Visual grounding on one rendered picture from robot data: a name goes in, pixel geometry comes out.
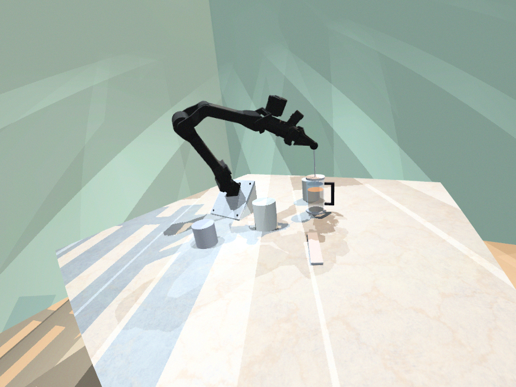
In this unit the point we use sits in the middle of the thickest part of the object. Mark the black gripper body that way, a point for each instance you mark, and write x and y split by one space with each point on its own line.
288 133

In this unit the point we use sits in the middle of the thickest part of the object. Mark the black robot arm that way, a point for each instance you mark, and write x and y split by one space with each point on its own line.
184 123

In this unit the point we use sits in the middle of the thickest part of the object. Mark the white cylinder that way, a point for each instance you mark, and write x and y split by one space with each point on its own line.
304 191
265 215

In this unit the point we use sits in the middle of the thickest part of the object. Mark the french press coffee maker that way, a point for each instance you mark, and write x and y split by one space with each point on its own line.
315 191

